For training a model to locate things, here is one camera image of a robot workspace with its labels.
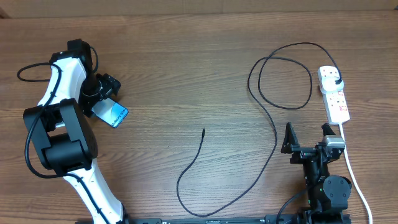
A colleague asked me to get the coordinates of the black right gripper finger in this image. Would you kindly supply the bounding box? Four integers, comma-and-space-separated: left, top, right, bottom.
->
280, 122, 299, 154
322, 123, 335, 136

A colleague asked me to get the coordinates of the blue-screen Samsung smartphone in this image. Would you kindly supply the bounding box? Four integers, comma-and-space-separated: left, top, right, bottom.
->
91, 98, 129, 128

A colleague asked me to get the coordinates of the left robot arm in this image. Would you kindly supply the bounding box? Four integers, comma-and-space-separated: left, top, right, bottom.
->
23, 39, 129, 223

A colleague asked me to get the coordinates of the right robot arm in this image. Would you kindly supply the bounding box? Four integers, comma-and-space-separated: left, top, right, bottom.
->
276, 122, 352, 223

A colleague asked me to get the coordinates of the white USB charger plug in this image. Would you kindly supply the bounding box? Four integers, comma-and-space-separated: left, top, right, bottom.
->
320, 77, 345, 94

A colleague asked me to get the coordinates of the white power strip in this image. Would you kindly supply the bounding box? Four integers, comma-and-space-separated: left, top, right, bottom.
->
317, 66, 350, 125

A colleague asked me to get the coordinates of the white power strip cord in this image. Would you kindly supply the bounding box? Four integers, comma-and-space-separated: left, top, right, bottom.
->
338, 123, 374, 224

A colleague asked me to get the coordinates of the black USB charging cable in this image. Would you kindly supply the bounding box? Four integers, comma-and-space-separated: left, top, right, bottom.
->
176, 42, 343, 218

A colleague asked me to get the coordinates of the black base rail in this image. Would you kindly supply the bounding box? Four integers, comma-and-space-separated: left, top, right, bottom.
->
127, 214, 352, 224

